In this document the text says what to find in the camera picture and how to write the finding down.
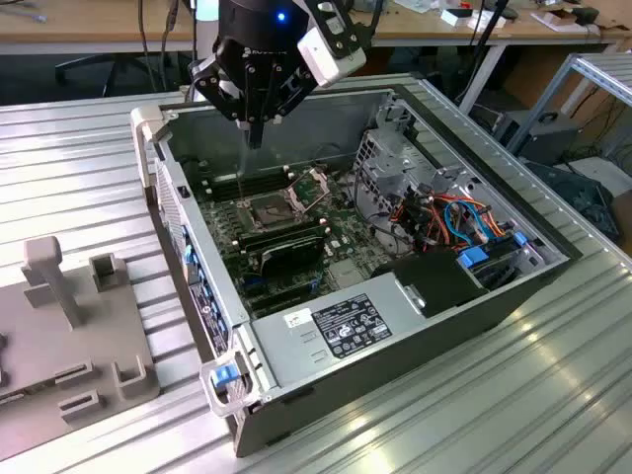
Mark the black office chair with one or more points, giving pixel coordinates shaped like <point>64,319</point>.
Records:
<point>113,61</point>

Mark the black camera bracket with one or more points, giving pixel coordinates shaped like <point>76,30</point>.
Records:
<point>353,34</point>

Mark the brown cardboard box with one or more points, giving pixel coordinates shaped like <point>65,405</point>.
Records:
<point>623,217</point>

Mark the open grey PC case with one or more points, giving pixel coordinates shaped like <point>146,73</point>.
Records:
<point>395,385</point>

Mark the green motherboard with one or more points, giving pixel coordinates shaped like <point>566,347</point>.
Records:
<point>345,237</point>

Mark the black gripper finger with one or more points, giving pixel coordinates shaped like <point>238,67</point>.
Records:
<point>212,79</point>
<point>291,89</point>

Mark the small white box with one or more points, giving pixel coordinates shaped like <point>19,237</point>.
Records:
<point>454,19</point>

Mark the black tripod pole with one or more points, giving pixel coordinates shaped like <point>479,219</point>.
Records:
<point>490,24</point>

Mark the black expansion card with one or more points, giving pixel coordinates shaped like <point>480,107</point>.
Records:
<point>291,257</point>

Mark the open cardboard box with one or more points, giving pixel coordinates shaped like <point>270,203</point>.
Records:
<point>555,21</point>

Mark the small blue plastic clip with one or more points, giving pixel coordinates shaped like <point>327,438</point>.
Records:
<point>519,239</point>

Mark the RAM slot white clips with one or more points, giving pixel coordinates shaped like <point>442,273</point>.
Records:
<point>222,187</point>
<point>222,176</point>

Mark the grey parts rack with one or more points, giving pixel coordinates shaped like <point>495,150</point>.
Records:
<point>74,345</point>

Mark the dark teal plastic housing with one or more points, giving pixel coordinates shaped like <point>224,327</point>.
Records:
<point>577,197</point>

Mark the silver chipset heatsink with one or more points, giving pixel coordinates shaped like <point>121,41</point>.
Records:
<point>344,272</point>

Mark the silver drive cage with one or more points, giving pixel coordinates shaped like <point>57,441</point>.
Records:
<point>390,168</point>

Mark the black expansion slot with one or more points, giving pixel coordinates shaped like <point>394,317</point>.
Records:
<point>284,302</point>
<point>276,292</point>

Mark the CPU socket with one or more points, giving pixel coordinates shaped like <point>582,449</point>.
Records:
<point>269,213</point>

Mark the grey power supply unit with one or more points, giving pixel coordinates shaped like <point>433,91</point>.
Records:
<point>291,355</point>

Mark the wooden office desk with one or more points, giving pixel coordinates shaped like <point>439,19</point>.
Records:
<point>74,24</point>
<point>518,30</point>

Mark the black rating label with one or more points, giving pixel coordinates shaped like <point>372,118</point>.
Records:
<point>353,326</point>

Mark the black plastic air shroud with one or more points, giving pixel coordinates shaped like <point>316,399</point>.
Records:
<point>434,284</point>

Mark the aluminium profile frame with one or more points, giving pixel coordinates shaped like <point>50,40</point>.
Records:
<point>602,71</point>

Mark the blue case latch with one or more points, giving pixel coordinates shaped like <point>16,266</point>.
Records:
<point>222,375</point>

